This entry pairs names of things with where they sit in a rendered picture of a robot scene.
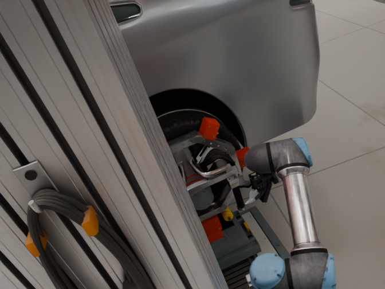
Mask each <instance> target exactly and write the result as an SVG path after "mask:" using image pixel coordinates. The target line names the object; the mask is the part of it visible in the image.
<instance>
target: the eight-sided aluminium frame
mask: <svg viewBox="0 0 385 289"><path fill-rule="evenodd" d="M167 143H168V145H169V147H170V150H171V152H172V153H174V152H176V151H179V150H182V149H183V148H185V147H189V146H191V145H194V144H196V143H200V144H203V145H206V146H209V147H212V148H217V149H220V150H222V151H224V152H226V154H229V155H230V156H231V158H232V159H233V161H234V162H235V165H236V167H237V168H238V171H239V173H237V174H236V176H237V177H238V179H239V178H240V177H242V178H243V175H242V171H241V168H240V165H239V161H238V158H237V154H236V151H235V148H234V146H233V145H232V144H231V143H230V142H228V141H226V140H222V139H219V138H215V140H212V139H206V138H203V135H202V134H201V132H200V131H196V130H194V131H190V132H189V133H187V134H184V135H182V136H180V137H178V138H175V139H173V140H171V141H168V142H167ZM233 197H234V194H233V191H232V189H231V188H230V187H229V185H228V184H227V185H226V187H225V189H224V190H223V192H222V194H221V196H220V197H219V199H218V201H216V202H213V203H212V204H211V205H210V206H209V207H208V208H206V209H204V210H196V211H197V214H198V217H199V219H200V221H203V220H205V219H208V218H210V217H212V216H215V215H216V214H218V213H222V212H223V211H225V210H226V208H227V207H228V205H229V203H230V201H231V200H232V198H233Z"/></svg>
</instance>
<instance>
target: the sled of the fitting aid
mask: <svg viewBox="0 0 385 289"><path fill-rule="evenodd" d="M233 213H234V215H235V217H236V219H237V220H238V222H239V224H240V225H241V227H242V229H243V230H244V232H245V233H246V235H247V237H248V239H249V242H250V243H248V244H246V245H244V246H241V247H239V248H237V249H235V250H233V251H231V252H229V253H227V254H224V255H222V256H220V257H218V258H216V259H217V262H218V264H219V267H220V269H221V270H223V269H225V268H227V267H229V266H231V265H233V264H235V263H238V262H240V261H242V260H244V259H246V258H249V257H251V256H253V255H255V254H257V253H259V252H261V248H260V244H259V243H258V241H257V239H256V238H255V237H254V234H253V233H252V232H251V230H250V228H249V226H248V225H247V223H246V222H245V220H244V219H243V217H242V216H241V214H240V212H239V211H238V210H236V211H235V212H233Z"/></svg>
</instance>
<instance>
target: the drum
mask: <svg viewBox="0 0 385 289"><path fill-rule="evenodd" d="M203 179H205V177H201V176H199V175H198V174H197V173H196V172H195V171H194V173H191V174H188V175H187V182H186V187H187V186H190V185H192V184H194V183H196V182H198V181H201V180H203ZM190 197H191V200H192V202H193V204H194V207H195V210H204V209H206V208H208V207H209V206H210V205H211V204H212V203H213V200H214V195H213V193H212V189H211V187H210V186H208V187H206V188H204V189H202V190H199V191H197V192H195V193H193V194H191V195H190Z"/></svg>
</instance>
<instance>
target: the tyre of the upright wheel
mask: <svg viewBox="0 0 385 289"><path fill-rule="evenodd" d="M187 109H189V110H187ZM176 110H181V111H176ZM196 110H200V111H196ZM171 111H175V112H171ZM202 111H204V112H202ZM168 112H171V113H168ZM206 112H207V113H209V114H207V113H206ZM166 113H168V114H166ZM163 114H165V115H163ZM160 115H163V116H161V117H159V118H157V119H158V121H159V124H160V126H161V128H162V131H163V133H164V136H165V138H166V141H167V142H168V141H171V140H173V139H175V138H177V137H180V136H182V135H184V134H187V133H189V132H190V131H194V130H196V131H199V129H200V127H201V123H202V120H203V117H207V118H213V119H216V120H217V122H218V123H219V124H220V127H219V130H218V132H217V136H216V138H219V139H222V140H226V141H228V142H230V143H231V144H232V145H233V146H234V148H235V151H238V150H240V149H241V147H240V145H239V143H238V141H237V139H236V138H235V136H234V135H233V134H232V133H231V132H230V130H229V129H228V128H227V127H226V126H225V125H224V124H223V122H222V121H220V119H219V118H218V117H217V116H215V115H214V114H212V113H211V112H209V111H207V110H204V109H201V108H199V107H192V106H177V107H173V108H172V107H171V108H169V109H165V110H162V111H160V112H157V113H156V117H158V116H160ZM214 116H215V117H214ZM220 196H221V194H220V195H219V196H218V197H217V198H216V199H215V200H214V201H213V202H216V201H218V199H219V197H220Z"/></svg>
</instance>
